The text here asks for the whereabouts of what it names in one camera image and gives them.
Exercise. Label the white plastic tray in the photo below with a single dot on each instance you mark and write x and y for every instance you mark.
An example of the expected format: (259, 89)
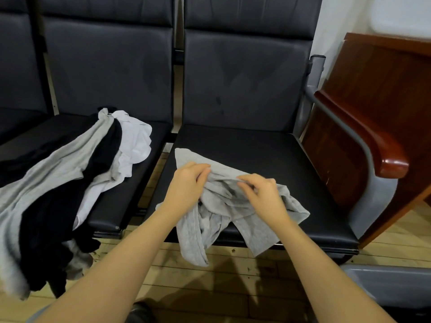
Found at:
(404, 15)

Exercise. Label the person's right forearm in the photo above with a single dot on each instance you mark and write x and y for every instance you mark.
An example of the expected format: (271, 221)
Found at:
(333, 282)

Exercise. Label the black leather bench seat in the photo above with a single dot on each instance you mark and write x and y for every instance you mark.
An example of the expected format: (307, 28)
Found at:
(20, 64)
(242, 77)
(108, 64)

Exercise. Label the person's black shoe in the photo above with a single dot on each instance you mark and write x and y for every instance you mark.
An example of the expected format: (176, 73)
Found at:
(141, 312)

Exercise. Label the person's left hand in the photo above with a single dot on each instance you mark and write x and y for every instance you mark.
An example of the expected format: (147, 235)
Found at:
(185, 191)

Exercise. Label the grey tank top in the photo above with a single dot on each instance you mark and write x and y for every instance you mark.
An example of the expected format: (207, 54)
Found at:
(222, 208)

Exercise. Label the brown wooden bench armrest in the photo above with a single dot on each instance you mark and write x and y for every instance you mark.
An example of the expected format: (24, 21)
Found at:
(367, 134)

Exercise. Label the person's left forearm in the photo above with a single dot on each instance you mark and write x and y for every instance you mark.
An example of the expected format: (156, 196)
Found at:
(104, 279)

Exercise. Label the grey plastic storage bin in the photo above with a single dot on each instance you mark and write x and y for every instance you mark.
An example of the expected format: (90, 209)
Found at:
(394, 286)

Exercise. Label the pile of clothes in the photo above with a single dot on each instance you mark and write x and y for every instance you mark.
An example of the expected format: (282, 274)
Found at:
(54, 191)

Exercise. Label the person's right hand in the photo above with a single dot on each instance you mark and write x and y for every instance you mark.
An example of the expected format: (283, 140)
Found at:
(266, 202)

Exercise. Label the brown wooden desk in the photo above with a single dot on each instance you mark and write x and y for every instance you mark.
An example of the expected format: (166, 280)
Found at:
(377, 84)

